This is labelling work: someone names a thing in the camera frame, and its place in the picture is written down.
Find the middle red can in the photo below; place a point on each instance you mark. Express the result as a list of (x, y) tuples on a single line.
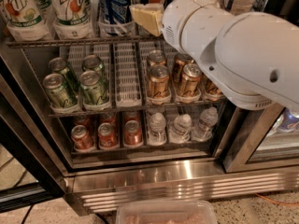
[(106, 136)]

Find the blue can behind glass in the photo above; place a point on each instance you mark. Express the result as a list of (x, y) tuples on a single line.
[(290, 120)]

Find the gold can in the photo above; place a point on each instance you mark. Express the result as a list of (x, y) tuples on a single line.
[(180, 60), (190, 77), (158, 79), (156, 57), (211, 88)]

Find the blue diet pepsi can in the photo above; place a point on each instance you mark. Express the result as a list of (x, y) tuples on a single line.
[(115, 15)]

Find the empty white can tray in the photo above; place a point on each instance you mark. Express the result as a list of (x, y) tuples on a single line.
[(127, 83)]

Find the clear plastic container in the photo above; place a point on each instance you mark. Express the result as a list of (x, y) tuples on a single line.
[(166, 212)]

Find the red can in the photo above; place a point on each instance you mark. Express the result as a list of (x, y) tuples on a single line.
[(132, 133), (106, 136), (82, 138)]

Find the wire shelf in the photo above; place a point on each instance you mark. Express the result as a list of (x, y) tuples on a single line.
[(134, 108), (81, 42)]

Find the right 7up zero can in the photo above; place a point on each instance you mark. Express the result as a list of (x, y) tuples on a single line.
[(73, 19)]

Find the front right green can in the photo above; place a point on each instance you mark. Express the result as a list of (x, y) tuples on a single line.
[(93, 88)]

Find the front middle gold can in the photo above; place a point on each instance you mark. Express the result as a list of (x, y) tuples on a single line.
[(190, 77)]

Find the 7up zero can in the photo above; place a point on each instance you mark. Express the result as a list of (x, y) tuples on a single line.
[(73, 19), (25, 20)]

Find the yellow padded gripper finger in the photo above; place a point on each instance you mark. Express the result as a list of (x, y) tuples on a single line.
[(149, 17)]

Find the front left gold can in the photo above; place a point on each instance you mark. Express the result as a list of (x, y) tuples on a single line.
[(158, 79)]

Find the green can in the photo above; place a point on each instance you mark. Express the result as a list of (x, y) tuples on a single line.
[(93, 88), (95, 63), (63, 67), (58, 91)]

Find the rear right green can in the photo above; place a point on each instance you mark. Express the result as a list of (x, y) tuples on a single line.
[(95, 63)]

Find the top wire shelf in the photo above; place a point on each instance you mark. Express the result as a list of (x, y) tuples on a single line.
[(81, 42)]

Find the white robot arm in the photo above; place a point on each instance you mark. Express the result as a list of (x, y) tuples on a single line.
[(253, 57)]

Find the front right gold can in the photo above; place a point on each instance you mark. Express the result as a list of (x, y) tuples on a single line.
[(211, 88)]

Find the rear left green can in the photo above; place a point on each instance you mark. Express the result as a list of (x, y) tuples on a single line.
[(63, 67)]

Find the left water bottle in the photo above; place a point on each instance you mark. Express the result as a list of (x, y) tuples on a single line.
[(157, 124)]

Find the front left green can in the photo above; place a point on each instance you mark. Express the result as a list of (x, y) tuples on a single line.
[(58, 91)]

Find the right red can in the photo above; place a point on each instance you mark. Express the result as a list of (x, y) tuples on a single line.
[(132, 133)]

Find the left red can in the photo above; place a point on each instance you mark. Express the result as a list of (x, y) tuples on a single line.
[(82, 138)]

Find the left 7up zero can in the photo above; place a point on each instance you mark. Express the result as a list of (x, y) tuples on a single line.
[(25, 20)]

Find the middle wire shelf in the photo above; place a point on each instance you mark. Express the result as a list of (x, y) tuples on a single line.
[(134, 108)]

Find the rear left gold can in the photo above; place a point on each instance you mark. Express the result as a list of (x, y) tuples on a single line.
[(156, 57)]

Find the stainless steel fridge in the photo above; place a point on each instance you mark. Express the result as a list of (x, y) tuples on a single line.
[(229, 164)]

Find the rear middle gold can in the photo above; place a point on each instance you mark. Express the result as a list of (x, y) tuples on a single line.
[(180, 60)]

